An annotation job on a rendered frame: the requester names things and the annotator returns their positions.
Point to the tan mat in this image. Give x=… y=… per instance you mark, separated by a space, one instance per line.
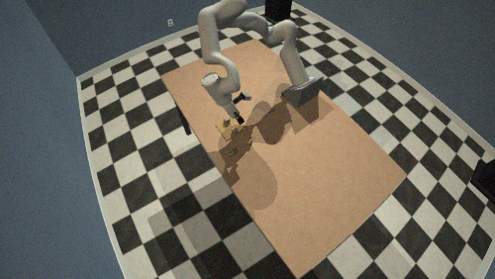
x=226 y=129

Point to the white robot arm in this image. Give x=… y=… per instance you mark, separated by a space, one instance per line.
x=221 y=14

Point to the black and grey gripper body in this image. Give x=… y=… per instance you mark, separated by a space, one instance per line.
x=231 y=108

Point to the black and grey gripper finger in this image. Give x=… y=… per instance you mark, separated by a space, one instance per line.
x=239 y=118

